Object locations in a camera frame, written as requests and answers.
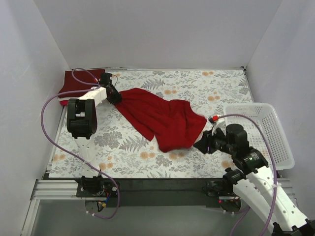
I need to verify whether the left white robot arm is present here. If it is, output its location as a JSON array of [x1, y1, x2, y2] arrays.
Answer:
[[66, 72, 122, 197]]

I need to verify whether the aluminium frame rail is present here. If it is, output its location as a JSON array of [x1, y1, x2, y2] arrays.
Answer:
[[31, 178, 82, 201]]

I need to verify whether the floral table mat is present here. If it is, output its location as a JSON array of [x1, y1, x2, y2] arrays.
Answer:
[[48, 69, 255, 179]]

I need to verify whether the folded pink t-shirt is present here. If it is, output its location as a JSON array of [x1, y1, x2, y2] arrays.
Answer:
[[59, 98, 68, 106]]

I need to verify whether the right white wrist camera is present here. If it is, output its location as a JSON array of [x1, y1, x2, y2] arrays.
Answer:
[[208, 115, 225, 136]]

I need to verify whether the white plastic basket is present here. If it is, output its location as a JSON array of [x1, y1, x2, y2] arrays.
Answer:
[[223, 103, 295, 171]]

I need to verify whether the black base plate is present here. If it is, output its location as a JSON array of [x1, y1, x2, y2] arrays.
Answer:
[[75, 177, 242, 211]]

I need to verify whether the folded dark red t-shirt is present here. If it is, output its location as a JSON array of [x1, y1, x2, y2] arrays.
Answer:
[[59, 69, 105, 100]]

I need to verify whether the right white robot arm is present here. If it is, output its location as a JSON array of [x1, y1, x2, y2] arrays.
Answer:
[[194, 124, 315, 236]]

